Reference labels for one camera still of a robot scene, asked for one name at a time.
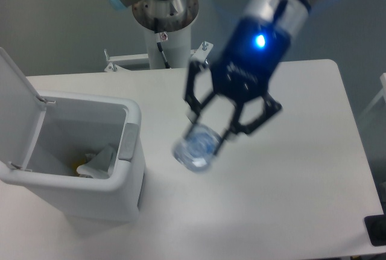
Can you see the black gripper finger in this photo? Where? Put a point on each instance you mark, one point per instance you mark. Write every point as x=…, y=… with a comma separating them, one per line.
x=196, y=107
x=270, y=108

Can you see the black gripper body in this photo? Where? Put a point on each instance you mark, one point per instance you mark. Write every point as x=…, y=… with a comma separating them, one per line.
x=245, y=66

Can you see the clear plastic water bottle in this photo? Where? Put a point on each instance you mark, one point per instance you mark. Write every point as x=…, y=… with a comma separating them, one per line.
x=196, y=151

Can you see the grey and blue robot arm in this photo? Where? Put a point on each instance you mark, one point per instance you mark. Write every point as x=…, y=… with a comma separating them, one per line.
x=288, y=15

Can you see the white plastic trash can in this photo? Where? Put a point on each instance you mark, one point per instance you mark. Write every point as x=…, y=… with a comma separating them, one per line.
x=43, y=132

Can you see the yellow and white trash pieces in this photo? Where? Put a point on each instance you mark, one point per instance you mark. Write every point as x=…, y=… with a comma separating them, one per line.
x=85, y=159

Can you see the black device at table edge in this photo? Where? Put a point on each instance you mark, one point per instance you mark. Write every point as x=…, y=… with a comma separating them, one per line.
x=375, y=225

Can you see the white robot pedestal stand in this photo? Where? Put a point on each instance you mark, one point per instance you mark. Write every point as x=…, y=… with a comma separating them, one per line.
x=167, y=28

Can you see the white frame at right edge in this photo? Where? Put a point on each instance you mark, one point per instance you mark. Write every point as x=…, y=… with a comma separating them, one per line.
x=375, y=104

